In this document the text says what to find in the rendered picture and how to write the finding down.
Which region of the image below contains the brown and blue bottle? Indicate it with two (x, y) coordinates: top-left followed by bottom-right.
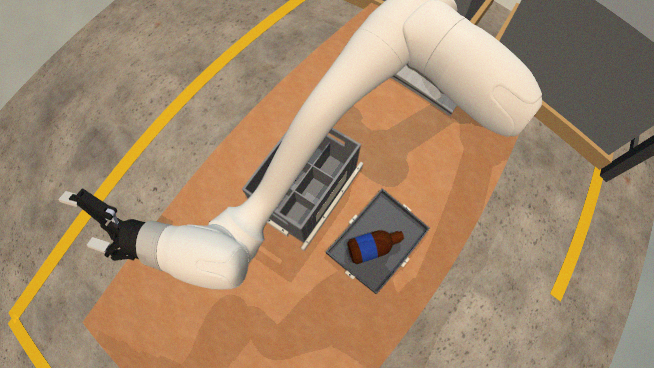
(347, 230), (404, 264)

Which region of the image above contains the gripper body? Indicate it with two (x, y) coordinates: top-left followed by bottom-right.
(107, 218), (146, 259)

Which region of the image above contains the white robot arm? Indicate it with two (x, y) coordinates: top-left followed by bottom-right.
(136, 0), (542, 290)

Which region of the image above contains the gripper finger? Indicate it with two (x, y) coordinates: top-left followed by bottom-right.
(87, 237), (135, 261)
(59, 188), (119, 239)

